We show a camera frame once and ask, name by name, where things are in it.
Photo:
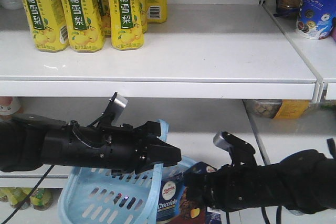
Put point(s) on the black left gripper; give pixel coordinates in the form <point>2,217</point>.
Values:
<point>115,148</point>

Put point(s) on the light blue plastic basket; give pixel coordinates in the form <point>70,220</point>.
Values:
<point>95,195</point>

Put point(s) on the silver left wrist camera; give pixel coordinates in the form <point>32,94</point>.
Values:
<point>114,109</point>

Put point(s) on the blue chocolate cookie box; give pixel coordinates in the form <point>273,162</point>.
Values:
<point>173,206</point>

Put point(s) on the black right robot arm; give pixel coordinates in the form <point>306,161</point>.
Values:
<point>303,181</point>

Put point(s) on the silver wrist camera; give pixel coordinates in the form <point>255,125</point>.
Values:
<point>114,109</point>
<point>240,151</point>

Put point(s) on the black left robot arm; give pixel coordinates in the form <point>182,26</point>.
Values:
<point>29,141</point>

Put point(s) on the yellow pear drink bottle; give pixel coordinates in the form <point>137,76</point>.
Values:
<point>47,24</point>
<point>84,25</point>
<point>126,27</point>

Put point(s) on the blue cookie cup package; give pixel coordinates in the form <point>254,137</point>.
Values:
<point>316,18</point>

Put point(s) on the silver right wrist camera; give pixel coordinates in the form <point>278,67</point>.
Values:
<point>240,151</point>

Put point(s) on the white store shelving unit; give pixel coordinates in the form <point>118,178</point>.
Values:
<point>195,70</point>

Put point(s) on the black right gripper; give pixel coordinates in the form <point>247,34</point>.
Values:
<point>221,190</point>

